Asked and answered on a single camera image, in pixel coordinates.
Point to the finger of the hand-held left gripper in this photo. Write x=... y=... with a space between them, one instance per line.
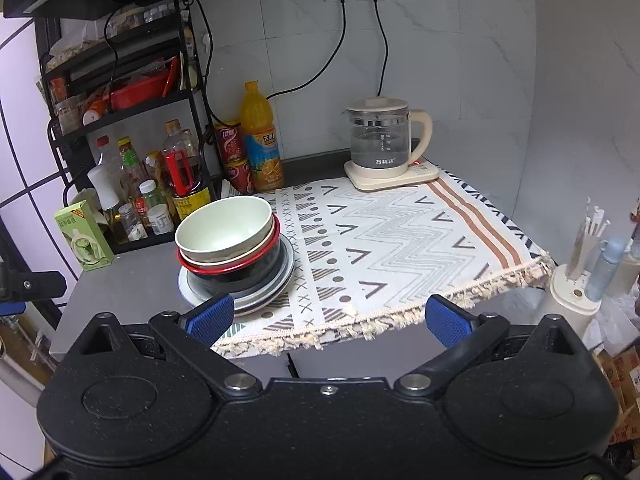
x=11 y=308

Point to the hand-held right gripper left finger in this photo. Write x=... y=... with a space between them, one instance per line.
x=212 y=317

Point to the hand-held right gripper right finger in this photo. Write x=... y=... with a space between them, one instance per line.
x=447 y=320

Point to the red and black bowl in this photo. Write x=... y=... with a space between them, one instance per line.
x=240 y=277

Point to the white plate with crossed-utensil print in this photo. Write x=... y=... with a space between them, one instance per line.
x=282 y=285

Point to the white plate with script print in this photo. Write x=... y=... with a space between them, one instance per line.
x=285 y=267

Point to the pale green bowl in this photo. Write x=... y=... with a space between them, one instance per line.
x=267 y=245
x=225 y=227

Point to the green carton box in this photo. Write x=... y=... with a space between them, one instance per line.
x=82 y=240

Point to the patterned fringed table cloth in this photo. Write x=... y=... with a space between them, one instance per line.
x=400 y=250

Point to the small clear jar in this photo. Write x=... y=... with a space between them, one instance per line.
x=132 y=225

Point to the small white jar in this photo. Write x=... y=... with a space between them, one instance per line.
x=160 y=220

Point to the white-capped spray bottle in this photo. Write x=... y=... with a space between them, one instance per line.
x=104 y=185

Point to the white countertop appliance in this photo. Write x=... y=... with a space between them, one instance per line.
x=570 y=305

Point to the red drink can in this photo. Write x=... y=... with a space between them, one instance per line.
x=230 y=142
x=239 y=177

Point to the clear bottle with red cap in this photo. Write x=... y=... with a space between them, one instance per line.
x=106 y=152

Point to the yellow-capped sauce bottle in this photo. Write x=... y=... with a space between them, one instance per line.
x=131 y=165

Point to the cream kettle base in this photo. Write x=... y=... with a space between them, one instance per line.
x=390 y=180

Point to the bundle of white straws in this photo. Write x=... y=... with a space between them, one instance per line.
x=585 y=240

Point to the pale blue bottle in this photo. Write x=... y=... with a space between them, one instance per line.
x=602 y=270

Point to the orange juice bottle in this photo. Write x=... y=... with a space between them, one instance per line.
x=262 y=145

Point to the cardboard boxes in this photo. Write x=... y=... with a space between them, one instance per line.
x=622 y=375

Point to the glass electric kettle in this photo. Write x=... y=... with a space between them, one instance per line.
x=380 y=145

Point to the cream white bottle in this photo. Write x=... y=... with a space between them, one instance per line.
x=630 y=270

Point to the black metal kitchen rack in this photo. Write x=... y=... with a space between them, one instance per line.
x=135 y=105

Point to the red plastic basin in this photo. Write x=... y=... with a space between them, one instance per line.
x=140 y=92

